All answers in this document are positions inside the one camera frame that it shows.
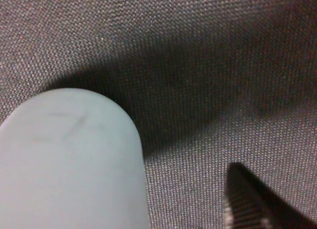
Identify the black table cloth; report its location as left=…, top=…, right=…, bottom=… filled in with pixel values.
left=0, top=0, right=317, bottom=229

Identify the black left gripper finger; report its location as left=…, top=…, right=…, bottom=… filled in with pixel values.
left=224, top=162, right=312, bottom=229

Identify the light blue cylindrical bottle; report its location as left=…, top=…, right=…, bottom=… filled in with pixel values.
left=0, top=89, right=150, bottom=229

